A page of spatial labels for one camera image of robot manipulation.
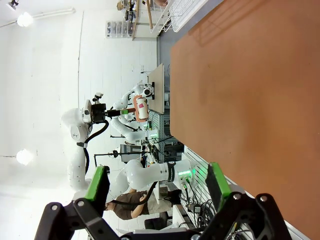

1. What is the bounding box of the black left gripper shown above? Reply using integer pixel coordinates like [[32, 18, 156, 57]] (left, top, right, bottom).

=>
[[90, 103, 131, 125]]

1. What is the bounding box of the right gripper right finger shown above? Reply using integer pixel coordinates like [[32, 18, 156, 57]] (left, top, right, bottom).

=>
[[198, 161, 294, 240]]

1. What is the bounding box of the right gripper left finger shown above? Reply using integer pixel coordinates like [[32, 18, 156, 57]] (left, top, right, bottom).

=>
[[33, 164, 120, 240]]

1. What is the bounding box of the white cup with orange band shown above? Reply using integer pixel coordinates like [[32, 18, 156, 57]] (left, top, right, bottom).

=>
[[124, 94, 150, 124]]

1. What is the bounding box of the seated person in brown shirt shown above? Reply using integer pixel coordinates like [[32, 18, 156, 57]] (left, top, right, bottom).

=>
[[104, 188, 183, 221]]

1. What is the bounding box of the black corrugated left arm sleeve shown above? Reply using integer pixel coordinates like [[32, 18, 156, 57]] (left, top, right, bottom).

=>
[[75, 119, 111, 176]]

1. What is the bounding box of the dark computer monitor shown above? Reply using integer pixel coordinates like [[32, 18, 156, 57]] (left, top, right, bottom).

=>
[[120, 143, 147, 163]]

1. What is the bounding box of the light wooden table board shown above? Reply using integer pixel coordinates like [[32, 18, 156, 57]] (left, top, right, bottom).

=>
[[146, 62, 165, 115]]

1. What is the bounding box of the round ceiling lamp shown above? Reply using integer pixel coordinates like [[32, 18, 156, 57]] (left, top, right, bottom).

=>
[[15, 10, 35, 28], [15, 148, 35, 166]]

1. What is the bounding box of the clear storage drawer unit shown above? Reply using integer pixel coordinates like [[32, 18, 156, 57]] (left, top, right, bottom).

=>
[[105, 20, 134, 39]]

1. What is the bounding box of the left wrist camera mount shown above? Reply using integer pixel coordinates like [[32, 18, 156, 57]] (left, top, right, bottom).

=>
[[91, 91, 105, 106]]

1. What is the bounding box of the black cable bundle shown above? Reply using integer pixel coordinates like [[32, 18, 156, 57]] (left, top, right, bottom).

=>
[[179, 181, 228, 234]]

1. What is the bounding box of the white wire dish rack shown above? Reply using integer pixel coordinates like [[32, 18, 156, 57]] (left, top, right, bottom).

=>
[[146, 0, 210, 34]]

